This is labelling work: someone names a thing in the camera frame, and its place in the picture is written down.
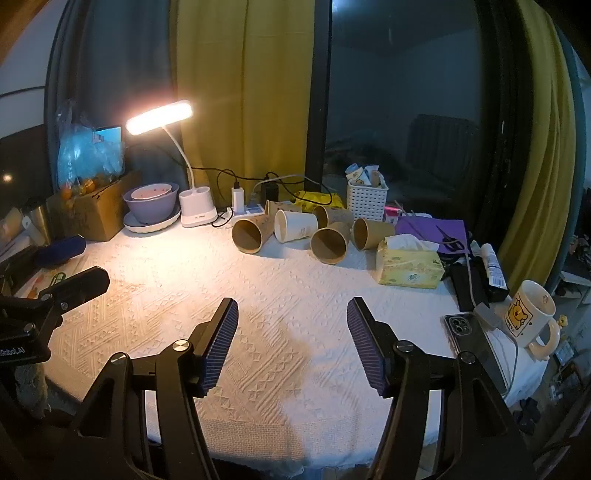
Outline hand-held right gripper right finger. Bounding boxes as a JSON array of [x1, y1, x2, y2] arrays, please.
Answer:
[[346, 296, 536, 480]]

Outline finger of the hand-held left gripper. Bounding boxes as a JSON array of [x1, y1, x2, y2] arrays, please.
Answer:
[[39, 266, 111, 319], [0, 235, 88, 280]]

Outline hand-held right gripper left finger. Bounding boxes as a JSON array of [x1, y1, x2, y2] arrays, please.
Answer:
[[69, 298, 239, 480]]

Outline brown paper cup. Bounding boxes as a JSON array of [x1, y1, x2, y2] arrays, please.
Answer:
[[231, 215, 276, 255], [264, 199, 302, 217], [352, 217, 397, 251], [314, 204, 355, 230], [310, 222, 352, 265]]

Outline white paper cup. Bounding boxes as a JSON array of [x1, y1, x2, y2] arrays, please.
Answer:
[[274, 209, 320, 244]]

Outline cardboard box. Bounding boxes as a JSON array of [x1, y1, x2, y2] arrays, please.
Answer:
[[46, 170, 144, 242]]

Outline white textured tablecloth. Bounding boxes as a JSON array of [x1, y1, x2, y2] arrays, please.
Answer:
[[9, 215, 555, 468]]

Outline pale round plate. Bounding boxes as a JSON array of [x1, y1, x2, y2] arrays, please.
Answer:
[[123, 205, 182, 234]]

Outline yellow tissue pack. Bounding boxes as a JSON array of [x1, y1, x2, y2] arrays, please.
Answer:
[[376, 233, 445, 289]]

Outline purple bowl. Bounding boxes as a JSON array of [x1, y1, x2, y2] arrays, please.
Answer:
[[123, 182, 181, 226]]

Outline blue plastic bag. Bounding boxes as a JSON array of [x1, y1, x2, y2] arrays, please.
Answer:
[[55, 99, 126, 191]]

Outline smartphone with clear case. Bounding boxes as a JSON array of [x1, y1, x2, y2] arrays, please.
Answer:
[[444, 312, 509, 394]]

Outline pink bowl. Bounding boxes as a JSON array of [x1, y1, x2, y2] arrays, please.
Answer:
[[130, 184, 173, 202]]

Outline black case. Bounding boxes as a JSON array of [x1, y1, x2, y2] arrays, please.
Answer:
[[449, 261, 491, 312]]

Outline purple mat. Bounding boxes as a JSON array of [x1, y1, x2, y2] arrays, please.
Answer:
[[394, 214, 472, 256]]

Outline white desk lamp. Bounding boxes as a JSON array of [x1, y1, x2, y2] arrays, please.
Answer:
[[126, 99, 218, 228]]

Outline black scissors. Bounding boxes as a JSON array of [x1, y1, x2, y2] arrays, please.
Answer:
[[433, 224, 465, 253]]

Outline white power strip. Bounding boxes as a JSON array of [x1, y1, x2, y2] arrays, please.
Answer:
[[225, 204, 269, 221]]

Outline white plastic basket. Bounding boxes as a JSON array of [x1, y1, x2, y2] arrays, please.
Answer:
[[346, 177, 389, 220]]

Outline white tube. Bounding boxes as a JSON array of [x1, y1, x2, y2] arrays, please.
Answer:
[[479, 243, 509, 291]]

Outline yellow snack packet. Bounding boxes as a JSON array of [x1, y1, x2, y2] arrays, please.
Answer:
[[294, 189, 334, 208]]

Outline cream mug with bear print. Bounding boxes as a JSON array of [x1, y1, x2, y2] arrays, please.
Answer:
[[501, 280, 562, 361]]

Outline packets in basket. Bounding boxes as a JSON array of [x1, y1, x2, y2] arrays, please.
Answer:
[[345, 163, 387, 188]]

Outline grey curtain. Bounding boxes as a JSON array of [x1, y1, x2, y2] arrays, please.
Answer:
[[45, 0, 182, 204]]

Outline yellow curtain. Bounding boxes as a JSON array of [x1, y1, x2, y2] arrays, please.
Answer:
[[498, 0, 579, 296], [168, 0, 331, 219]]

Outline white charging cable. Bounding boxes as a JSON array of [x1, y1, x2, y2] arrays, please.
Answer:
[[465, 240, 525, 398]]

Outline black cable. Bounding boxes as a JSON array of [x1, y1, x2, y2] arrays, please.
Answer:
[[187, 166, 259, 228]]

